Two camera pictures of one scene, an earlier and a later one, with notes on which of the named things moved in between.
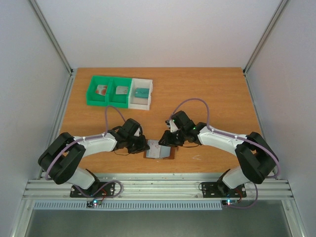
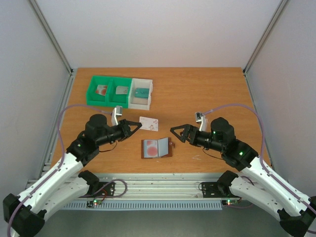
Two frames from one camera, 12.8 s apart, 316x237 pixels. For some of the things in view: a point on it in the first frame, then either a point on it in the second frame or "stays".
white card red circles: x=101 y=90 stays
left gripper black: x=143 y=146 → x=126 y=130
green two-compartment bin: x=109 y=91 stays
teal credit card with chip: x=141 y=93 stays
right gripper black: x=168 y=139 → x=191 y=135
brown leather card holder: x=157 y=151 stays
